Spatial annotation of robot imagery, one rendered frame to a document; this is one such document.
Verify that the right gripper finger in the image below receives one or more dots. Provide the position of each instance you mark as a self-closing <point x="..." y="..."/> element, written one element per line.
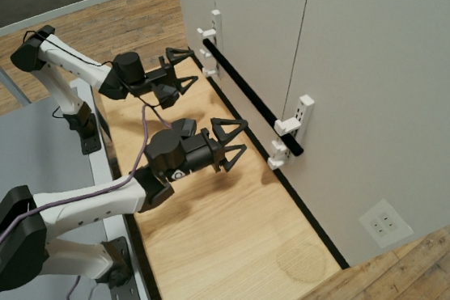
<point x="228" y="137"/>
<point x="228" y="165"/>

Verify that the black metal bar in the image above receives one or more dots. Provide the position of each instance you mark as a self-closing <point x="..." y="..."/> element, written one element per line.
<point x="288" y="140"/>

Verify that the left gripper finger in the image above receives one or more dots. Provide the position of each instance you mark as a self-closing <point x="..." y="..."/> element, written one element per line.
<point x="178" y="59"/>
<point x="182" y="89"/>

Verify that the grey vertical post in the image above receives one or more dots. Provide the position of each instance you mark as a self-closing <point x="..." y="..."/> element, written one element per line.
<point x="8" y="83"/>

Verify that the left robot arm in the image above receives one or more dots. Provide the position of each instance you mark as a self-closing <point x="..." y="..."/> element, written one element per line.
<point x="51" y="52"/>

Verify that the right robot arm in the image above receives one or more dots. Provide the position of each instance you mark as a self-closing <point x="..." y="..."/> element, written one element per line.
<point x="23" y="252"/>

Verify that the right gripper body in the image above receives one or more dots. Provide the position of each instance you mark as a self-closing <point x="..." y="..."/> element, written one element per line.
<point x="212" y="153"/>

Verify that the light grey wall panel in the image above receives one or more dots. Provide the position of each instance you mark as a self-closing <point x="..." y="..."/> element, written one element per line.
<point x="375" y="171"/>

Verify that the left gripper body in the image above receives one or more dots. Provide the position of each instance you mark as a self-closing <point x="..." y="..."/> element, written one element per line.
<point x="169" y="69"/>

